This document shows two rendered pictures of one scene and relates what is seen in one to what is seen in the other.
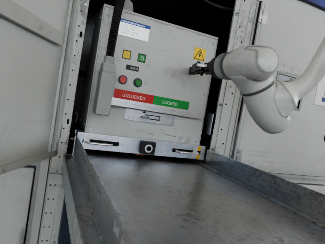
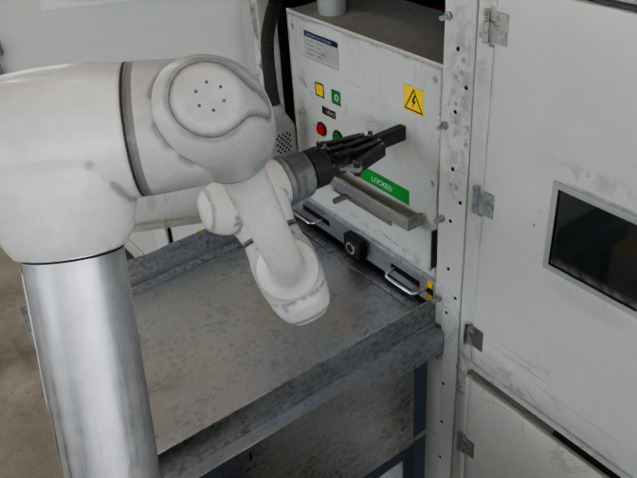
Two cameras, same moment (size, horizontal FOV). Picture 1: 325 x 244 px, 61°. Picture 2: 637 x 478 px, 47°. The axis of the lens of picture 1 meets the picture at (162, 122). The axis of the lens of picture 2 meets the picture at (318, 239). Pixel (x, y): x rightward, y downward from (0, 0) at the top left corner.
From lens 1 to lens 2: 172 cm
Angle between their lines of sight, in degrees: 79
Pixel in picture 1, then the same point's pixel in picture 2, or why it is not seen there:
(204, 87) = (429, 171)
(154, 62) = (351, 107)
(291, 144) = (619, 395)
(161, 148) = (375, 254)
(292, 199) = (252, 419)
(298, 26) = (620, 49)
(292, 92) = (261, 270)
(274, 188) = (282, 397)
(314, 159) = not seen: outside the picture
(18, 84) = not seen: hidden behind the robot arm
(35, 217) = not seen: hidden behind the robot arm
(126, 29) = (312, 48)
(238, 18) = (453, 26)
